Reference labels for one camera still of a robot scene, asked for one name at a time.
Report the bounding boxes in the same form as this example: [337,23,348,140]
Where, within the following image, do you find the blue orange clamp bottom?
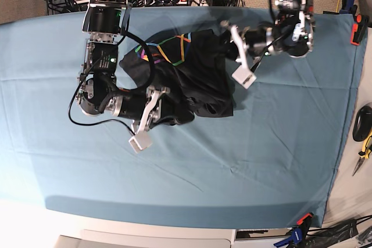
[274,213,313,247]

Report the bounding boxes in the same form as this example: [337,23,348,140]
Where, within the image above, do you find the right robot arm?
[72,0,195,136]

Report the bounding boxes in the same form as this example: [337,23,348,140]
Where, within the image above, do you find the black cable bundle bottom right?
[302,215,372,248]

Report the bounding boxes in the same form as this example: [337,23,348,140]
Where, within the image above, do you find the black T-shirt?
[118,28,239,127]

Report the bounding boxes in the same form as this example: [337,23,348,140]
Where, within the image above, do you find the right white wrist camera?
[128,132,152,153]

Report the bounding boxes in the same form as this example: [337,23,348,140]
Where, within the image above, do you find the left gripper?
[219,20,275,63]

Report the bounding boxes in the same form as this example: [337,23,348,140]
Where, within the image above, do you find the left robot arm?
[220,0,315,66]

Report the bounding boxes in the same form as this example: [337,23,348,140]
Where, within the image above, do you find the blue table cloth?
[1,13,366,229]

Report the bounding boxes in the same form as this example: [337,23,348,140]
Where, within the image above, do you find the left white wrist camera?
[232,66,256,89]

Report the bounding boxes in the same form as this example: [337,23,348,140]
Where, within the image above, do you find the orange black clamp upper right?
[350,14,370,46]

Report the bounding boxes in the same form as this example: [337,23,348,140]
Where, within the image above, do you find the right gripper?
[119,85,195,136]

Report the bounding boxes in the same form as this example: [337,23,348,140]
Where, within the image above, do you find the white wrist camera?
[128,132,152,153]
[232,66,256,89]

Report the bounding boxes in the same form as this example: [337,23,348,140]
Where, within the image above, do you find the yellow handled pliers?
[352,132,371,176]

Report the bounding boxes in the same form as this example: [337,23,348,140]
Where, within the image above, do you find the black computer mouse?
[352,105,371,142]

